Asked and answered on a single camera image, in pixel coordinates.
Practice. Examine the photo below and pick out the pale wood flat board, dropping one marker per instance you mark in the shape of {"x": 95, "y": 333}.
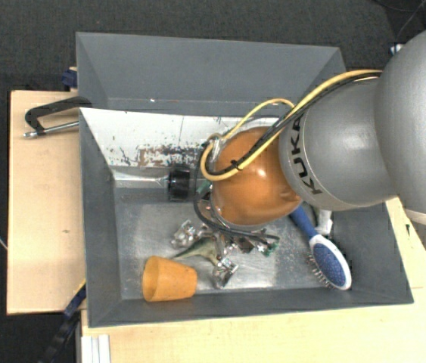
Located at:
{"x": 42, "y": 202}

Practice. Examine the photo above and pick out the green toy dinosaur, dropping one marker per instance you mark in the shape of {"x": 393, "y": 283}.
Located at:
{"x": 201, "y": 246}

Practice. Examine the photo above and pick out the small white plastic piece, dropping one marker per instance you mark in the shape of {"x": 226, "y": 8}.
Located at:
{"x": 325, "y": 221}

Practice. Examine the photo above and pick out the blue and white hairbrush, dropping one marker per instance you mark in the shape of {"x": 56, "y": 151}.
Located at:
{"x": 330, "y": 263}

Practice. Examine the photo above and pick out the grey metal bin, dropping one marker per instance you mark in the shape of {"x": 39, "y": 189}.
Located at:
{"x": 152, "y": 70}

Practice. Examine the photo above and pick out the black cylinder on white bracket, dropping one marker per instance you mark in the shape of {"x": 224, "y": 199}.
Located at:
{"x": 178, "y": 184}

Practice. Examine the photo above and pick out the orange plastic cup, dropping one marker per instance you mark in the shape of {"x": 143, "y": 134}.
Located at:
{"x": 169, "y": 279}

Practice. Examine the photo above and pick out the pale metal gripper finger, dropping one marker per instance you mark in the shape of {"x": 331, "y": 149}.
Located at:
{"x": 184, "y": 235}
{"x": 225, "y": 270}

